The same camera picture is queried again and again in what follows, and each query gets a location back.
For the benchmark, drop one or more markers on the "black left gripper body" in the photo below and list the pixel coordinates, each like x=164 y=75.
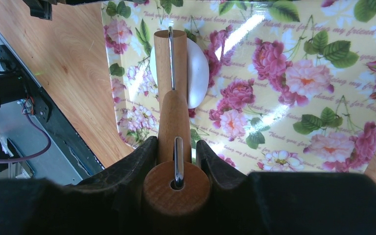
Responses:
x=42 y=9

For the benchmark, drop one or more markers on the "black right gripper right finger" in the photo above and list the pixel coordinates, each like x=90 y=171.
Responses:
x=282 y=203

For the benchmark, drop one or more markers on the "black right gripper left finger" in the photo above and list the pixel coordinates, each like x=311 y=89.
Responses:
x=107 y=203

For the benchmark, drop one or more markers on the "wooden rolling pin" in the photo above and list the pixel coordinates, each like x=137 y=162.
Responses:
x=175 y=192

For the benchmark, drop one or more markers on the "floral yellow tray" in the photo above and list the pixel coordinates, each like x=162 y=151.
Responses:
x=291 y=84

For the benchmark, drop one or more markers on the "white dough ball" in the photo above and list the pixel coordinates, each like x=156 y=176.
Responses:
x=197 y=74

